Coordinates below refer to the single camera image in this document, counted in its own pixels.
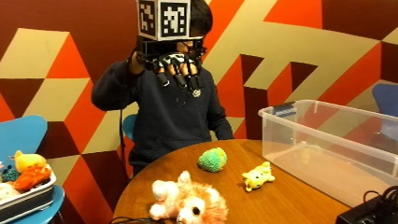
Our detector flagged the the person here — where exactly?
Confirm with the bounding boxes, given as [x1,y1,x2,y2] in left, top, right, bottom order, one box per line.
[90,0,237,175]

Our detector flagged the blue chair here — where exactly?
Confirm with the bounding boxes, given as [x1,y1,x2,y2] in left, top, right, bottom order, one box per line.
[0,115,67,224]
[370,82,398,119]
[122,113,138,142]

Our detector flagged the white marker cube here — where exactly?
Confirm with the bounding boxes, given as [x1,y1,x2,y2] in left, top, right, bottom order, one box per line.
[136,0,193,42]

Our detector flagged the green yellow knitted ball toy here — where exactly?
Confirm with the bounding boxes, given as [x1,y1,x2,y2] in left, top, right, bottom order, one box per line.
[197,147,229,174]

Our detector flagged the small yellow plush toy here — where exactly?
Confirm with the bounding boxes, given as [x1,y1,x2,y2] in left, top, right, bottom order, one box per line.
[241,161,275,192]

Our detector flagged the pink white lion plush toy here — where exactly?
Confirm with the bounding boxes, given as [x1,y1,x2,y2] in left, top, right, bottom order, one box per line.
[148,170,230,224]

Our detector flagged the clear plastic storage bin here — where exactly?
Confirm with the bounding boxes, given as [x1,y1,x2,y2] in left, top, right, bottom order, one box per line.
[257,99,398,208]

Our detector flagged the yellow plush chick toy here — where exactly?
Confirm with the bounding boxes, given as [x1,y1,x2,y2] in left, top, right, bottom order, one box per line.
[11,149,48,174]

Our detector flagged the orange plush toy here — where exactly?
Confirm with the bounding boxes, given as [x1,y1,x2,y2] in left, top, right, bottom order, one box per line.
[12,165,53,192]

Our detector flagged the teal plush toy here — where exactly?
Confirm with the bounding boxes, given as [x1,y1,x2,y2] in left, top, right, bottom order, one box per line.
[0,165,21,184]

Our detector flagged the white grey toy basket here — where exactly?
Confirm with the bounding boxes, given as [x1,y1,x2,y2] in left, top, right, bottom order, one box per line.
[0,172,57,224]

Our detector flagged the black electronic device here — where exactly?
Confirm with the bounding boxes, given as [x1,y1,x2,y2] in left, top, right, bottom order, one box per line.
[334,195,398,224]

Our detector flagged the black device cables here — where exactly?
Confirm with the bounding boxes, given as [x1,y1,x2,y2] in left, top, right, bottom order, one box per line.
[362,185,398,216]

